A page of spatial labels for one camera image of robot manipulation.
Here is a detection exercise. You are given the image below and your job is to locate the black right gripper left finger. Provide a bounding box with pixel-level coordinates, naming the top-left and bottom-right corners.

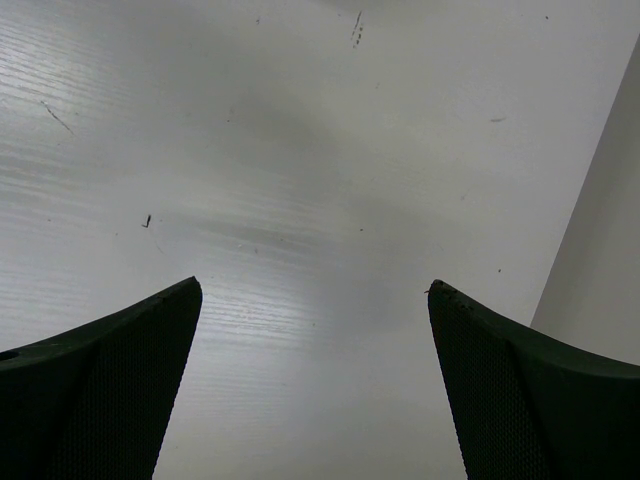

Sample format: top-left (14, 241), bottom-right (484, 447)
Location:
top-left (1, 277), bottom-right (203, 479)

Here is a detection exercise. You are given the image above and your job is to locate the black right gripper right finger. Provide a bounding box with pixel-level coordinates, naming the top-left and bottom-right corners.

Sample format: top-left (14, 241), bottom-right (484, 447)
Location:
top-left (427, 280), bottom-right (639, 479)

